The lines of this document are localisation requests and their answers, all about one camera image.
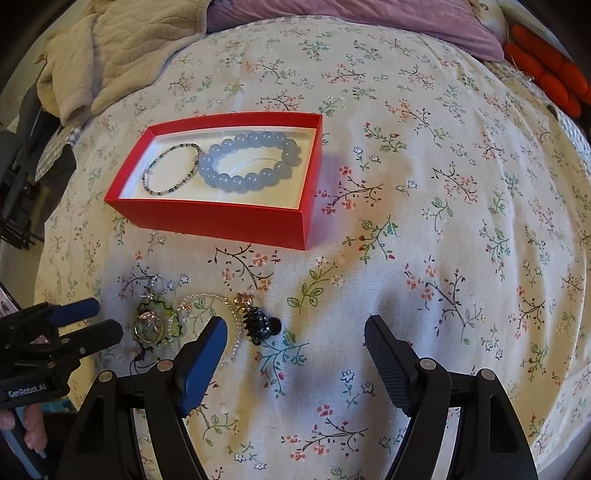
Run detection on gold silver bangle rings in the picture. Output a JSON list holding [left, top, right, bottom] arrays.
[[133, 310, 167, 345]]

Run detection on thin multicolour seed bead bracelet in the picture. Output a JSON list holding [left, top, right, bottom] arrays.
[[140, 142, 205, 197]]

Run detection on small pearl bead bracelet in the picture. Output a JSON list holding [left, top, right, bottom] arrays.
[[166, 291, 246, 370]]

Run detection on black hair claw clip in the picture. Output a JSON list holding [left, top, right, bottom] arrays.
[[242, 307, 283, 346]]

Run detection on light blue bead bracelet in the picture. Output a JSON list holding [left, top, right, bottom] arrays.
[[197, 130, 303, 193]]

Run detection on red cardboard box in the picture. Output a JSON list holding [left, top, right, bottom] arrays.
[[104, 112, 322, 250]]

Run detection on person's left hand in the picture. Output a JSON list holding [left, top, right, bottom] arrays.
[[0, 404, 47, 453]]

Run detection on dark clothing on chair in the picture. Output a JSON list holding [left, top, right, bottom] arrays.
[[1, 86, 64, 249]]

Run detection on checked grey cloth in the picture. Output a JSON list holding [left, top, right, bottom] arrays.
[[35, 126, 84, 182]]

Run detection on floral white bedsheet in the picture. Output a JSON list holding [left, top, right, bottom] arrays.
[[35, 17, 590, 479]]

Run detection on beige fleece blanket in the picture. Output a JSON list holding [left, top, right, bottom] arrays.
[[36, 0, 209, 127]]

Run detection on red orange plush cushion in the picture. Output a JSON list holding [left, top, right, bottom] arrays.
[[503, 24, 590, 119]]

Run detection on purple pillow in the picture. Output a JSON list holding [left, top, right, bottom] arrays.
[[207, 0, 504, 61]]

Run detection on white plush toy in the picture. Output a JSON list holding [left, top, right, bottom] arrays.
[[469, 0, 508, 44]]

